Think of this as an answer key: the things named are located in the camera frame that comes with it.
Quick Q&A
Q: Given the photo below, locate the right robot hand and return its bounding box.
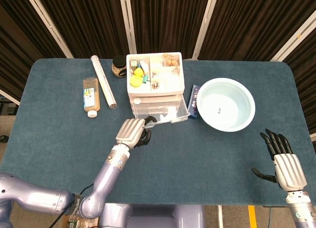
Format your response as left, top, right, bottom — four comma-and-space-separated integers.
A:
251, 128, 308, 191

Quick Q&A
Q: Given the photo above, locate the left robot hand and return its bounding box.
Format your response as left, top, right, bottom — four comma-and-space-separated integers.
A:
115, 115, 157, 150

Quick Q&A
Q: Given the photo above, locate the clear plastic drawer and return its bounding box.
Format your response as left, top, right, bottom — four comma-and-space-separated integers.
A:
133, 96, 191, 129

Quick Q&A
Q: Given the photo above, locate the white plastic drawer organizer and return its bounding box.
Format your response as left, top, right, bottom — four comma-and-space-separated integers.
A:
126, 52, 186, 119

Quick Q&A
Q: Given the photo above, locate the white folded paper piece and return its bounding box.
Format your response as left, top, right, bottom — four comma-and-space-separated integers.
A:
160, 106, 177, 120

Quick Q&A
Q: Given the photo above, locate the amber tea plastic bottle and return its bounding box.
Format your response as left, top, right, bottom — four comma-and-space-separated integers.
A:
82, 76, 101, 118

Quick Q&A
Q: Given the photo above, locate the long clear plastic tube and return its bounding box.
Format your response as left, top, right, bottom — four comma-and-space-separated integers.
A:
90, 55, 118, 110

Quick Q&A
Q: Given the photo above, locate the blue felt table cover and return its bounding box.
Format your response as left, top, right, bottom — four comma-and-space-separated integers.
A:
0, 58, 316, 206

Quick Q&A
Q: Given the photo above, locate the glass jar with black lid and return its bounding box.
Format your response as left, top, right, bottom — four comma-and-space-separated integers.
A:
111, 55, 128, 77

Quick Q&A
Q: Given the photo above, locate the dark blue printed carton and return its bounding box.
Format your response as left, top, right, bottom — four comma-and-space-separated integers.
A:
187, 84, 201, 119

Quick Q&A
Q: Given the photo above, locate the purple robot torso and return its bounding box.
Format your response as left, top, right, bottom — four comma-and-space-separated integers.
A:
100, 203, 205, 228

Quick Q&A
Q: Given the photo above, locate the light blue plastic basin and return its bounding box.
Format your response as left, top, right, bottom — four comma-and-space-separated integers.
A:
197, 77, 256, 133

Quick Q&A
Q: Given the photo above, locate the dark brown pleated curtain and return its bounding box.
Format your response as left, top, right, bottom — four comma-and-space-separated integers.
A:
0, 0, 316, 140

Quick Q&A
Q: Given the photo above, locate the black equipment case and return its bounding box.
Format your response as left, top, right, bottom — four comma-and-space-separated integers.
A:
0, 96, 18, 115

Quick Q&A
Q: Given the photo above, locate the black lettered velcro strap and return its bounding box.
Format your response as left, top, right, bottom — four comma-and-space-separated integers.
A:
70, 193, 83, 215

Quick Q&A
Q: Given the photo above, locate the white frame post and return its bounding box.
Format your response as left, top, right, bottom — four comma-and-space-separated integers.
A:
0, 89, 20, 106
23, 0, 74, 59
118, 0, 137, 54
270, 17, 316, 63
192, 0, 220, 60

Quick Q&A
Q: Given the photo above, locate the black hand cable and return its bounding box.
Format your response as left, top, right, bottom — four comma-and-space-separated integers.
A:
49, 183, 96, 228

